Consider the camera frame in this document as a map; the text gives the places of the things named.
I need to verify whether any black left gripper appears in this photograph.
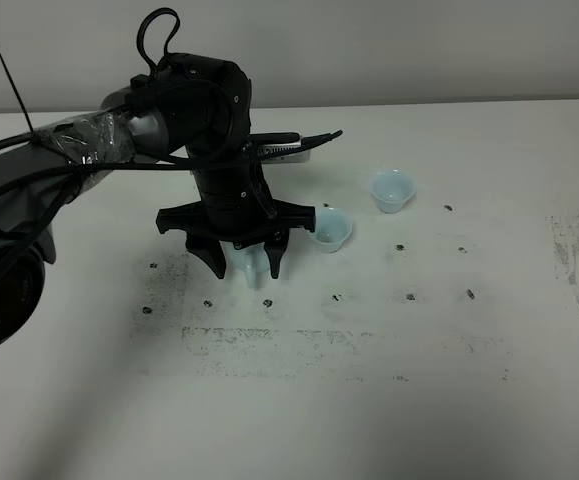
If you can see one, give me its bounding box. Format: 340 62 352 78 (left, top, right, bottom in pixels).
156 164 316 279

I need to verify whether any light blue porcelain teapot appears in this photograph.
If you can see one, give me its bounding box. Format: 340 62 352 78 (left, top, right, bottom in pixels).
224 243 270 289

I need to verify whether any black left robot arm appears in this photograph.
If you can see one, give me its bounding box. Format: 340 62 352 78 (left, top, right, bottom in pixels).
0 53 328 344

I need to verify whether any near light blue teacup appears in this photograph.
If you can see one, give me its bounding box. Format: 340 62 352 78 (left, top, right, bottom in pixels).
309 207 353 253

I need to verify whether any light blue teacup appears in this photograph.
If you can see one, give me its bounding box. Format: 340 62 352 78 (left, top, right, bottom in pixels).
309 207 353 253
370 170 416 214

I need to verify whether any far light blue teacup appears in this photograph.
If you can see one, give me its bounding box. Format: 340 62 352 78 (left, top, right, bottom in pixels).
370 170 416 214

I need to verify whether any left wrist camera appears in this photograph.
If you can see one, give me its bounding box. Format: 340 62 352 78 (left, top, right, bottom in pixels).
243 130 344 165

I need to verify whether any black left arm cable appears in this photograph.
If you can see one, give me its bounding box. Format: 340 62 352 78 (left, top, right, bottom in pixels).
0 7 344 311

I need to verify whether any black cable tie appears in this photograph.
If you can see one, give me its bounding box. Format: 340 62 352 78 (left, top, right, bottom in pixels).
0 49 36 135

